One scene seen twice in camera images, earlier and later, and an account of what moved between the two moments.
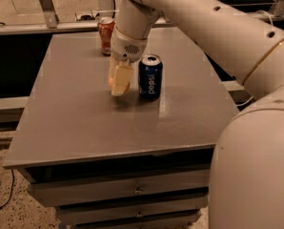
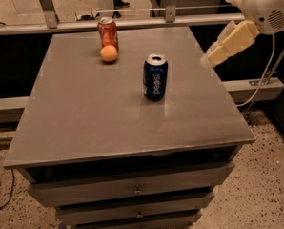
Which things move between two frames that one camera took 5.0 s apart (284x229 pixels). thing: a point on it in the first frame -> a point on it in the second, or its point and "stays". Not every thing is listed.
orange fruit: (111, 82) -> (109, 52)
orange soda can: (106, 27) stays
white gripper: (127, 47) -> (266, 7)
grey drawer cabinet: (109, 161) stays
